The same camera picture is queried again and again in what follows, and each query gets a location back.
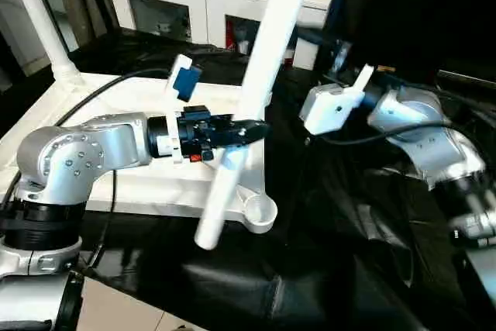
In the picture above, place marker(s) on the white plastic table leg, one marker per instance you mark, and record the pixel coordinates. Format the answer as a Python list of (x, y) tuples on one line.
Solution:
[(42, 17), (267, 44)]

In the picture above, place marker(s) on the white plastic table top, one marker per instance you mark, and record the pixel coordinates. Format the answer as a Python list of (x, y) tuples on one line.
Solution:
[(135, 187)]

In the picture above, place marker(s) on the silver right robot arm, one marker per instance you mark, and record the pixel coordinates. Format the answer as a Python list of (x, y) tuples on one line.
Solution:
[(434, 141)]

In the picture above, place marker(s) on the small tan block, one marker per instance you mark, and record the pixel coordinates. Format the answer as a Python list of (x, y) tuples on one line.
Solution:
[(385, 69)]

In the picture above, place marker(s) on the black mat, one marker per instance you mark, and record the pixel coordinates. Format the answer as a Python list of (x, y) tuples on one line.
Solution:
[(310, 269)]

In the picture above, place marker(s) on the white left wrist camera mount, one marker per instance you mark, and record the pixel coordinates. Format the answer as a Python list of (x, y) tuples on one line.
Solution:
[(182, 65)]

